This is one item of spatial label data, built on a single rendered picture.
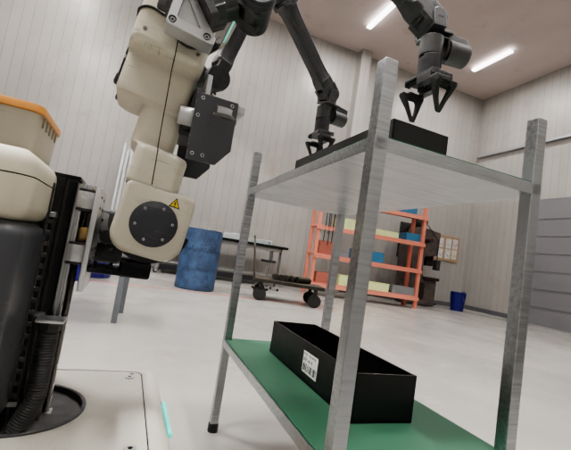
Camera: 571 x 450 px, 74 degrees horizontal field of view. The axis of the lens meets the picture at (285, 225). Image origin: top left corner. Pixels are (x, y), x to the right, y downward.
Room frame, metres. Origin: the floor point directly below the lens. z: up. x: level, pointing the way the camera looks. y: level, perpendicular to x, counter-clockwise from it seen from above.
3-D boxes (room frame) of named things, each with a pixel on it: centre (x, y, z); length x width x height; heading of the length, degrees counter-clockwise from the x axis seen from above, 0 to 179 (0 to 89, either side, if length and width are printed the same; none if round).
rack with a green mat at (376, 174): (1.18, -0.19, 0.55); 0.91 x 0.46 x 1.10; 20
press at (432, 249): (10.37, -3.80, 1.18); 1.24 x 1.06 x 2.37; 110
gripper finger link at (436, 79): (0.88, -0.31, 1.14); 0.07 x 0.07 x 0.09; 23
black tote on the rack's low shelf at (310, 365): (1.18, -0.19, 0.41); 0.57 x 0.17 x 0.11; 20
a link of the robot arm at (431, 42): (0.91, -0.30, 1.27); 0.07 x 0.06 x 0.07; 104
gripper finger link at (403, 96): (0.93, -0.28, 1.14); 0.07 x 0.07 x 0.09; 23
